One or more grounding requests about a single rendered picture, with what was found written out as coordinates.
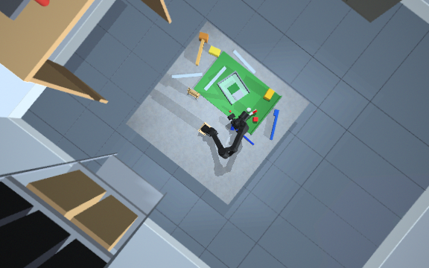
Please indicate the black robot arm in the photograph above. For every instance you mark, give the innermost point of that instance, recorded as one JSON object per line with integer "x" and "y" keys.
{"x": 242, "y": 126}

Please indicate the yellow rectangular block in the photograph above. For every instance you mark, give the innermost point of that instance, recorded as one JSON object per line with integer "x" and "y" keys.
{"x": 268, "y": 94}

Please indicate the yellow flat block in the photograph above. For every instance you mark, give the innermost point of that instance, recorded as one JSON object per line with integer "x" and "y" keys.
{"x": 214, "y": 51}

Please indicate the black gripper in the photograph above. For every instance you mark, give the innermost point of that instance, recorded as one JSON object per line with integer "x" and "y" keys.
{"x": 230, "y": 117}

